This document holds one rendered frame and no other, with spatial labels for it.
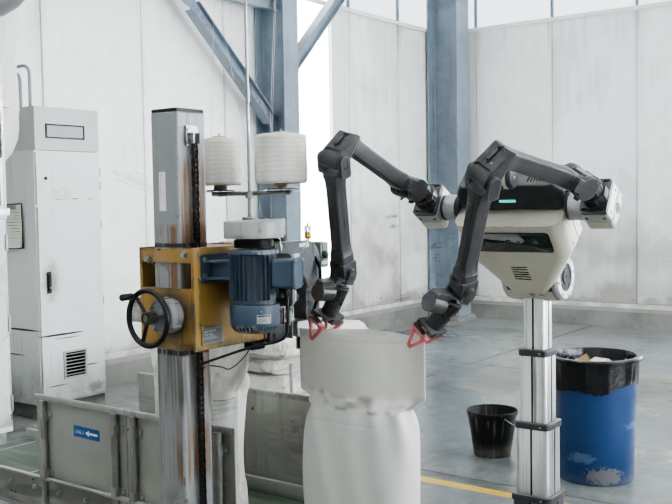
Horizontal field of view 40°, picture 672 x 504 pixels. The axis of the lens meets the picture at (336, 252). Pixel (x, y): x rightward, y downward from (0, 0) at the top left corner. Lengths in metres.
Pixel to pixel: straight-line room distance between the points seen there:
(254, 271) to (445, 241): 9.08
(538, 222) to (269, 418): 1.35
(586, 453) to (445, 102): 7.39
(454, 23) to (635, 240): 3.41
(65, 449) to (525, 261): 1.88
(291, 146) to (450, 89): 8.97
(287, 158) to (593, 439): 2.69
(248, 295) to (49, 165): 4.12
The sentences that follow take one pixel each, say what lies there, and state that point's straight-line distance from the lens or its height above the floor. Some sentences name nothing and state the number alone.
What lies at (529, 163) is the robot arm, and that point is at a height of 1.57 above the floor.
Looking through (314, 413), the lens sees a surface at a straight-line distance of 3.09.
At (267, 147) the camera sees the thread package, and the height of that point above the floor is 1.64.
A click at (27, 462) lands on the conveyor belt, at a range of 4.30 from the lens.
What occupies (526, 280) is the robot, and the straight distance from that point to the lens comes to 3.23.
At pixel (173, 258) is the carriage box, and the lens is 2.88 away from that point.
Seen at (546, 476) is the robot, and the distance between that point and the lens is 3.39.
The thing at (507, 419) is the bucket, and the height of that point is 0.23.
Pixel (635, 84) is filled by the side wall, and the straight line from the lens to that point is 11.09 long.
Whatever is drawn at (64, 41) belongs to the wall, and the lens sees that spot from 7.71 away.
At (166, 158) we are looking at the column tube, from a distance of 2.89.
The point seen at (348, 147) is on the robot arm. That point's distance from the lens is 2.85.
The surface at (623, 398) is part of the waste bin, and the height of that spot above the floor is 0.45.
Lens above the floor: 1.47
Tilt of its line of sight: 3 degrees down
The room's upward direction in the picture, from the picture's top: 1 degrees counter-clockwise
